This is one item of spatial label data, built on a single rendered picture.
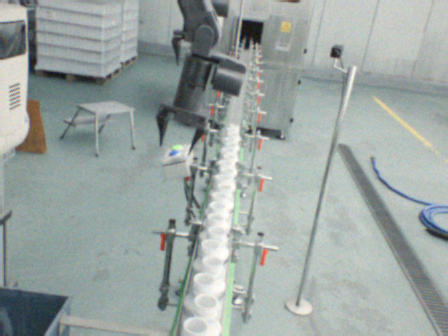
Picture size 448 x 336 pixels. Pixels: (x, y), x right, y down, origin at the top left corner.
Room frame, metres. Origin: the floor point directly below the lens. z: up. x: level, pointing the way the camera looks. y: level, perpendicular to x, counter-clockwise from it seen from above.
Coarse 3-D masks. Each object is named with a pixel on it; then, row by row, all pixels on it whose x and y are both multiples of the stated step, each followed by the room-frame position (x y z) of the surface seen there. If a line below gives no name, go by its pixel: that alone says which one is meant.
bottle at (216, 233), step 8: (208, 232) 0.86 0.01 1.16; (216, 232) 0.88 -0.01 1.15; (224, 232) 0.87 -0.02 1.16; (216, 240) 0.85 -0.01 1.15; (224, 240) 0.86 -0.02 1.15; (224, 248) 0.86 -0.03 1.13; (224, 256) 0.85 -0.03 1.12; (224, 264) 0.85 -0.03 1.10; (224, 272) 0.85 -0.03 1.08; (224, 280) 0.86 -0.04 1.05
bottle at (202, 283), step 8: (200, 280) 0.70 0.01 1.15; (208, 280) 0.70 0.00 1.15; (192, 288) 0.68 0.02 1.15; (200, 288) 0.67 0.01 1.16; (208, 288) 0.67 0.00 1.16; (192, 296) 0.68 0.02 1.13; (184, 304) 0.68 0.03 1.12; (192, 304) 0.67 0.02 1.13; (184, 312) 0.68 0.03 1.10; (184, 320) 0.67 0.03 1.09
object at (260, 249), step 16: (256, 64) 4.12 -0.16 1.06; (256, 80) 3.22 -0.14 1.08; (224, 96) 3.23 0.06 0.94; (256, 96) 2.77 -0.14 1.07; (224, 112) 2.35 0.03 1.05; (256, 112) 2.32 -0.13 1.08; (208, 128) 1.88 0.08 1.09; (256, 144) 1.88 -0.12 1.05; (192, 160) 1.44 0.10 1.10; (208, 160) 1.44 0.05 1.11; (192, 176) 1.43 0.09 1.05; (208, 176) 1.45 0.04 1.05; (240, 176) 1.43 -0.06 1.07; (256, 176) 1.42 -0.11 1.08; (192, 192) 1.43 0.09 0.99; (256, 192) 1.43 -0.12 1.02; (192, 208) 1.43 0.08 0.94; (192, 224) 0.98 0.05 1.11; (240, 224) 1.45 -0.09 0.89; (192, 240) 0.98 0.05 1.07; (240, 240) 0.99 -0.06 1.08; (256, 240) 0.99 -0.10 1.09; (256, 256) 0.98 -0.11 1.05; (256, 272) 0.98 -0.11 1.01; (160, 288) 0.98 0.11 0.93; (176, 288) 0.98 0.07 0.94; (160, 304) 0.97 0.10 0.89; (176, 304) 0.98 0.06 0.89
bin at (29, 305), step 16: (0, 288) 0.88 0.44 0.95; (16, 288) 0.89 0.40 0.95; (0, 304) 0.88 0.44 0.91; (16, 304) 0.88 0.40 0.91; (32, 304) 0.88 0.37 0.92; (48, 304) 0.88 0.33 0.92; (64, 304) 0.85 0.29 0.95; (0, 320) 0.88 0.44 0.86; (16, 320) 0.88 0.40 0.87; (32, 320) 0.88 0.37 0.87; (48, 320) 0.88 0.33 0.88; (64, 320) 0.83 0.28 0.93; (80, 320) 0.83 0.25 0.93; (96, 320) 0.84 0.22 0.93
